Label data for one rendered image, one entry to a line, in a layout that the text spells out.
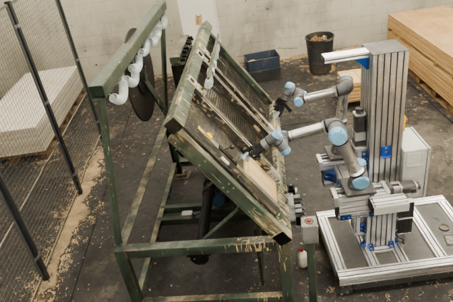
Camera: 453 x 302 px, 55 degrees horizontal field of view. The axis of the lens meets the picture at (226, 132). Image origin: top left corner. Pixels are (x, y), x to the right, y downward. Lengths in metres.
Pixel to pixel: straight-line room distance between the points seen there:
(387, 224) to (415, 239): 0.37
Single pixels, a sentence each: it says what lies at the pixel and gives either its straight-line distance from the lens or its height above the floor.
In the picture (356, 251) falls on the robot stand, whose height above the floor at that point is 0.21.
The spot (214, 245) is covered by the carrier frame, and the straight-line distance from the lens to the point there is 3.44.
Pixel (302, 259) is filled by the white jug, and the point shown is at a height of 0.12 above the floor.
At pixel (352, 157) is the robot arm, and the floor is 1.42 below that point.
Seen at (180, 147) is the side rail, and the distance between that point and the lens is 2.89.
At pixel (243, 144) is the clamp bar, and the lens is 3.57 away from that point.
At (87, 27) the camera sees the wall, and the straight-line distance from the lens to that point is 8.85.
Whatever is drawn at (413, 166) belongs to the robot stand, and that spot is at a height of 1.09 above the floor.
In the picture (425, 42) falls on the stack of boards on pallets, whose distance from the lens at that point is 7.17.
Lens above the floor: 3.17
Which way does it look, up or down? 30 degrees down
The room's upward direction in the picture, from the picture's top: 9 degrees counter-clockwise
